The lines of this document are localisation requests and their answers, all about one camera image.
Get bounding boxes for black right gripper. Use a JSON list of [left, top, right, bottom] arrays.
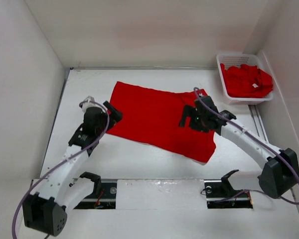
[[178, 105, 209, 133]]

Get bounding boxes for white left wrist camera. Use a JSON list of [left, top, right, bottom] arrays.
[[79, 96, 95, 113]]

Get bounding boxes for red t-shirts in basket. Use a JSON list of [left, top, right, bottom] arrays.
[[220, 64, 273, 98]]

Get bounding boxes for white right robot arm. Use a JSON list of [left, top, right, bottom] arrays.
[[179, 96, 299, 199]]

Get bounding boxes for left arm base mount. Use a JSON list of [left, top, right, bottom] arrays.
[[74, 172, 118, 210]]

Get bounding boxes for red t-shirt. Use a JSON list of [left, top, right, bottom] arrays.
[[108, 82, 216, 163]]

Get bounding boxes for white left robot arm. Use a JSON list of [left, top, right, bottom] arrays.
[[22, 97, 123, 237]]

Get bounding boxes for white plastic basket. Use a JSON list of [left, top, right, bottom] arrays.
[[216, 53, 274, 105]]

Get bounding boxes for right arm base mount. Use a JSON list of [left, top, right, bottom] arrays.
[[200, 169, 253, 209]]

